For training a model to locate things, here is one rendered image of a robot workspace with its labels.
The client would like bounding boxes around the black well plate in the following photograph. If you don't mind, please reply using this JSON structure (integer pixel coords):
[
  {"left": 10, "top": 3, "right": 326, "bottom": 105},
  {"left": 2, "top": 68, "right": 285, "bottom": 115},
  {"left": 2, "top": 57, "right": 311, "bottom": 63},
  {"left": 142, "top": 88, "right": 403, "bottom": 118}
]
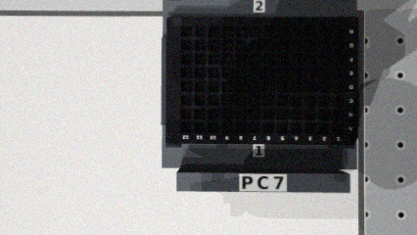
[{"left": 165, "top": 17, "right": 358, "bottom": 146}]

